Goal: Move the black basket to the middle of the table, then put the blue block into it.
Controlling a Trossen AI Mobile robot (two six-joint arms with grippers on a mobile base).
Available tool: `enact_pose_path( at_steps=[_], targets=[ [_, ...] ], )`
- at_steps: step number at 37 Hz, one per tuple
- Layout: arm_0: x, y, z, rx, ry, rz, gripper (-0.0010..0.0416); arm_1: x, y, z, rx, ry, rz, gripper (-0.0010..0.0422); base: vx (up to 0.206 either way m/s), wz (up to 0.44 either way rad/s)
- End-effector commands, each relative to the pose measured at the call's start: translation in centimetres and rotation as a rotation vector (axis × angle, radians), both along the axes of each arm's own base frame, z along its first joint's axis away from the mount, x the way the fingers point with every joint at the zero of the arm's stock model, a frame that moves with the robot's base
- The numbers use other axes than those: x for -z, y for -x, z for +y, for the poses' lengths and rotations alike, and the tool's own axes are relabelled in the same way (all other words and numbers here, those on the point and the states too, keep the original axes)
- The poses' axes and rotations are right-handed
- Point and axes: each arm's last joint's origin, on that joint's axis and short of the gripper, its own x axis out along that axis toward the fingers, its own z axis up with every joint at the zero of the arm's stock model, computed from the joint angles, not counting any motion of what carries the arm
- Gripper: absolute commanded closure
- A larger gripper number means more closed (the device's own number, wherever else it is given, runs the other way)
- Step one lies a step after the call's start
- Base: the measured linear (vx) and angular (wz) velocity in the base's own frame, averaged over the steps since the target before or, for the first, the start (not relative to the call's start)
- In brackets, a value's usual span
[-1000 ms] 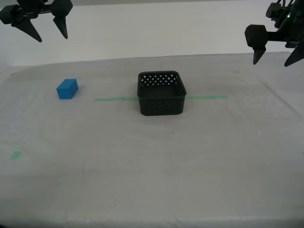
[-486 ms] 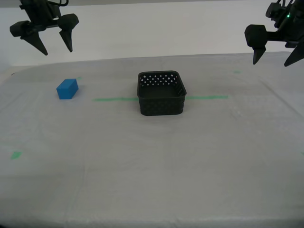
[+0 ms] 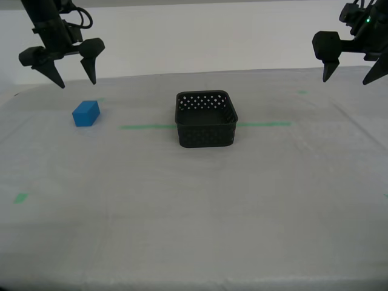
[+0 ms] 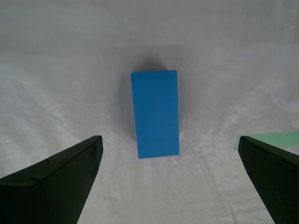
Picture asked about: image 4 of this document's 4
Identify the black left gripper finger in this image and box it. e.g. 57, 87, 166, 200
237, 135, 299, 224
0, 135, 104, 224

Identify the blue rectangular block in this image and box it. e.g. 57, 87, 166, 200
130, 70, 181, 160

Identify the long green tape strip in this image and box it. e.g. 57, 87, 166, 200
234, 131, 299, 150

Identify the white woven table cloth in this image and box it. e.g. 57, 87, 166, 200
0, 0, 299, 224

